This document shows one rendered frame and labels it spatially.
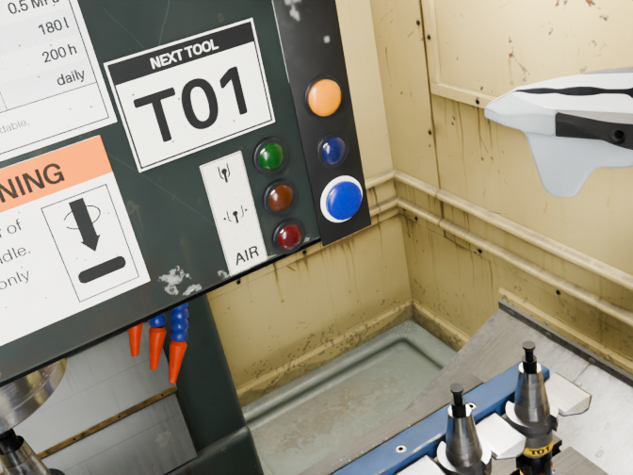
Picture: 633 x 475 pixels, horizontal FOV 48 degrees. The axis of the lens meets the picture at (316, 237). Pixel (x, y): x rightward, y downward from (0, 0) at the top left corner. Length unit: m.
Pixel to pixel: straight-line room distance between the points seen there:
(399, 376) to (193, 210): 1.56
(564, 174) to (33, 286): 0.33
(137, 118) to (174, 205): 0.06
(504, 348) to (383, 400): 0.41
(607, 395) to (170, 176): 1.22
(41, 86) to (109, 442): 1.00
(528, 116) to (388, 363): 1.66
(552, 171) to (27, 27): 0.30
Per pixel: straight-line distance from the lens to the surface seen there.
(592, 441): 1.52
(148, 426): 1.38
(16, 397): 0.67
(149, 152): 0.46
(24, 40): 0.44
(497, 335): 1.71
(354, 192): 0.53
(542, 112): 0.42
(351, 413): 1.92
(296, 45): 0.49
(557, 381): 1.01
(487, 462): 0.90
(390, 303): 2.08
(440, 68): 1.60
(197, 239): 0.50
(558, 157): 0.44
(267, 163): 0.49
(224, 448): 1.51
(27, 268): 0.47
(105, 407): 1.32
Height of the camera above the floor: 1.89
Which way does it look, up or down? 29 degrees down
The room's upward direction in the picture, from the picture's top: 12 degrees counter-clockwise
